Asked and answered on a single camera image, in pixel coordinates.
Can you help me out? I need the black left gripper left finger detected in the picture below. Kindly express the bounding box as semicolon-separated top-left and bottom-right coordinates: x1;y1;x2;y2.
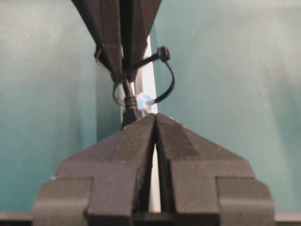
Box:
32;114;155;226

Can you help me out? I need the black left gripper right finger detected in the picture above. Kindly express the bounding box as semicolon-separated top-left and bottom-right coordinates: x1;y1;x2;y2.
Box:
155;113;275;226

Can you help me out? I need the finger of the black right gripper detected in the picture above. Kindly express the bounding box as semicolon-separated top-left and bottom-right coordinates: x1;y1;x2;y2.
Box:
73;0;123;81
119;0;161;81

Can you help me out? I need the black USB cable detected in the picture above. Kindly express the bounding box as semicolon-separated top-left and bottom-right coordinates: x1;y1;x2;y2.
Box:
120;79;144;131

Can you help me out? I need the black zip tie loop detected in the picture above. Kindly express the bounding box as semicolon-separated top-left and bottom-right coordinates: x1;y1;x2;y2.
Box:
112;46;175;107

